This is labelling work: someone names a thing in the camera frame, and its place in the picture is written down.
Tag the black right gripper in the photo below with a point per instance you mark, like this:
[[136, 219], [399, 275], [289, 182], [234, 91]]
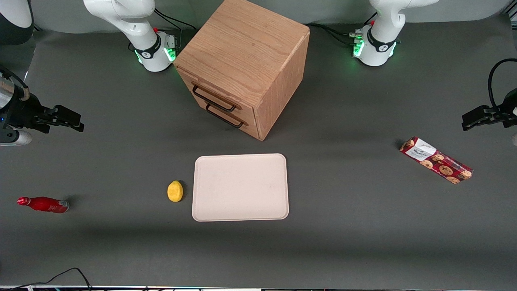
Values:
[[23, 112]]

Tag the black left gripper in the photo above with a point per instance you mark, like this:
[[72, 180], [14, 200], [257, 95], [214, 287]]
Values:
[[509, 106]]

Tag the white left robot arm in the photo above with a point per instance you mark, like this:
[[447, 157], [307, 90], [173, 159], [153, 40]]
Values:
[[383, 36]]

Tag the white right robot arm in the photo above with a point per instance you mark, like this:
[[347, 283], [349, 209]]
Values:
[[133, 24]]

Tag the oak wooden drawer cabinet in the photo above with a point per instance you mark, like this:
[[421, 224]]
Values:
[[242, 48]]

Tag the red tartan cookie box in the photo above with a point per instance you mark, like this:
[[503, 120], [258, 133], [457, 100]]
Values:
[[436, 159]]

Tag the red bottle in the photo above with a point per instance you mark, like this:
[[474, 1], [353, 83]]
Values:
[[44, 204]]

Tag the yellow lemon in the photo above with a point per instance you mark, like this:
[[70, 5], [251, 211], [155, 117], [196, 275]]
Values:
[[175, 191]]

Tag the beige rectangular tray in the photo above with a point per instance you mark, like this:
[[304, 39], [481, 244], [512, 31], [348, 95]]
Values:
[[240, 188]]

